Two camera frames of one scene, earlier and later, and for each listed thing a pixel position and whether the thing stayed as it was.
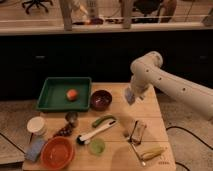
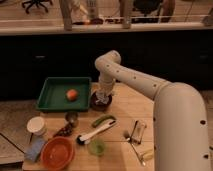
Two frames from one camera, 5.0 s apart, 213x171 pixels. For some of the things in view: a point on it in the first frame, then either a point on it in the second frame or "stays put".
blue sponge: (34, 150) stays put
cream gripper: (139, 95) → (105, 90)
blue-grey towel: (130, 96) → (102, 98)
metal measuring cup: (72, 119) stays put
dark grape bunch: (65, 131) stays put
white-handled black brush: (85, 139) stays put
